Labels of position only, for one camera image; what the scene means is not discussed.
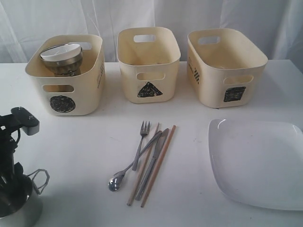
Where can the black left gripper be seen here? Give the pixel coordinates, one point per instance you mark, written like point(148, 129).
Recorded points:
point(9, 138)

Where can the steel mug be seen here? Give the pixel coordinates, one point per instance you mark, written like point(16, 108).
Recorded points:
point(25, 207)

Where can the steel spoon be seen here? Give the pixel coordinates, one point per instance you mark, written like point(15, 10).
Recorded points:
point(116, 180)

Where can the steel bowl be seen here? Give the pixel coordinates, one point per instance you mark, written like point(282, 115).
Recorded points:
point(69, 67)

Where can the white round bowl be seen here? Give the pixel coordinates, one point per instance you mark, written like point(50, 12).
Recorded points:
point(60, 52)

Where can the steel fork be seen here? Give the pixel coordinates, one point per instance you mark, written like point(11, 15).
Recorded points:
point(144, 131)

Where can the wooden chopstick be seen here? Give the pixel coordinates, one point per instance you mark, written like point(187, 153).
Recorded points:
point(143, 164)
point(158, 165)

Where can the cream bin with circle mark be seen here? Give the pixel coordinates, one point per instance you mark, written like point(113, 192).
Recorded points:
point(76, 95)

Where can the steel table knife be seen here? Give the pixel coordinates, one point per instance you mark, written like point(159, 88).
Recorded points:
point(159, 145)

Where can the cream bin with triangle mark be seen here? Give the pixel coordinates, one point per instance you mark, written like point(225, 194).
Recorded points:
point(148, 60)

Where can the cream bin with square mark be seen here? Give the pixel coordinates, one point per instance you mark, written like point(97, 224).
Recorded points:
point(223, 66)

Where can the white square plate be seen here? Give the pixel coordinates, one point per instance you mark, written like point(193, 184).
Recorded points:
point(258, 163)

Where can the white curtain backdrop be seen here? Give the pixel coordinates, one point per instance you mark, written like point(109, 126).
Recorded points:
point(275, 26)

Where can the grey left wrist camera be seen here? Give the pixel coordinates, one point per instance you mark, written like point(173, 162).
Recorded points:
point(23, 119)

